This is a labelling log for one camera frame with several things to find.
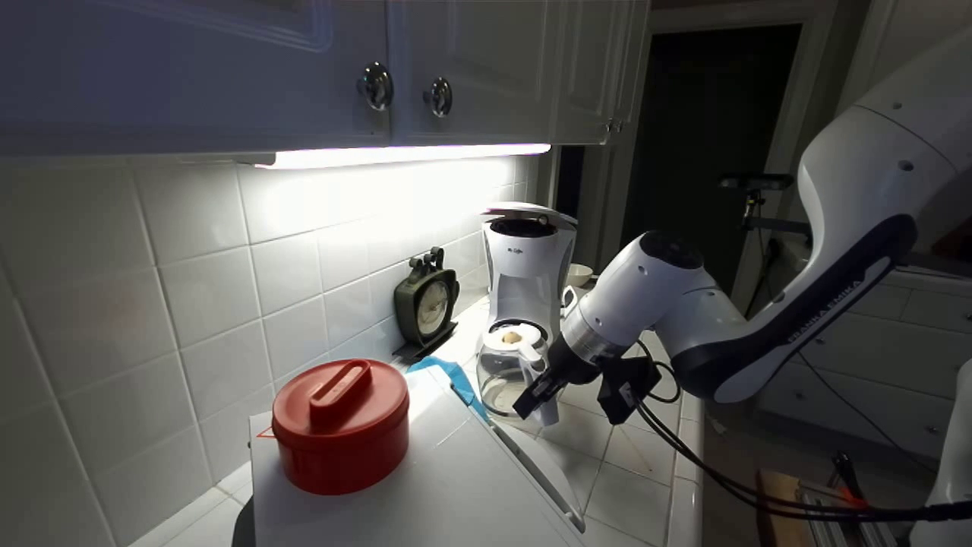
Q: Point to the white coffeemaker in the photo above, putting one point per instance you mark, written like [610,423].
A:
[530,251]

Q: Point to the under-cabinet light strip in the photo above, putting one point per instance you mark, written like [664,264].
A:
[366,155]

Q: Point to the white upper cabinets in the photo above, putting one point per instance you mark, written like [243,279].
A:
[136,75]

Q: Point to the left cabinet knob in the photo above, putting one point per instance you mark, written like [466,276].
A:
[378,86]

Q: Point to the right cabinet knob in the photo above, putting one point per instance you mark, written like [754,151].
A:
[438,99]

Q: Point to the black kitchen scale clock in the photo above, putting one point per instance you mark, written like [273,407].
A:
[424,303]

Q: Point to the glass coffee jar white handle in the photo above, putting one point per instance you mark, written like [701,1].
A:
[513,354]

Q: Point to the red round lidded container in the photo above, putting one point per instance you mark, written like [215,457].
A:
[341,426]

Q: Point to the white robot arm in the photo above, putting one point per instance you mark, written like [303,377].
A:
[878,180]

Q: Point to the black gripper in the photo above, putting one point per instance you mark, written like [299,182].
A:
[562,364]

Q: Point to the cabinet knob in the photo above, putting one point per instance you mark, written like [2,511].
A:
[438,99]
[378,86]

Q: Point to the blue towel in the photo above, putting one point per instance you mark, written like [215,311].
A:
[457,377]

